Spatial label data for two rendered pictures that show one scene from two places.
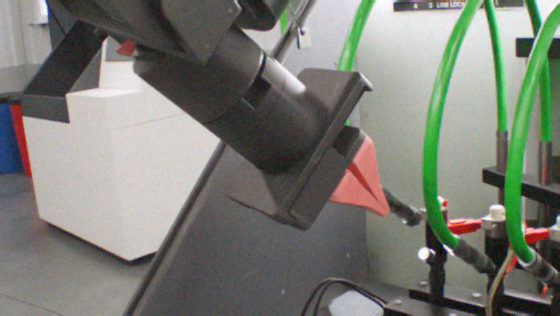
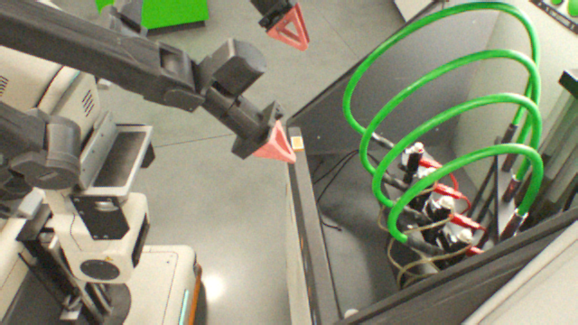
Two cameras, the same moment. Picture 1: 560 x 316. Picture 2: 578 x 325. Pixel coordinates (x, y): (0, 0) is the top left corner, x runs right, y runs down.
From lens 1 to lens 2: 0.52 m
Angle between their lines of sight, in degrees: 46
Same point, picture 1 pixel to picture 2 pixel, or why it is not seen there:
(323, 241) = (420, 117)
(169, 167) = not seen: outside the picture
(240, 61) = (218, 107)
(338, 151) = (260, 141)
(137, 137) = not seen: outside the picture
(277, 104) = (232, 122)
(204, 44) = (189, 108)
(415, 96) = (510, 64)
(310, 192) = (243, 151)
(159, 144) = not seen: outside the picture
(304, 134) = (243, 133)
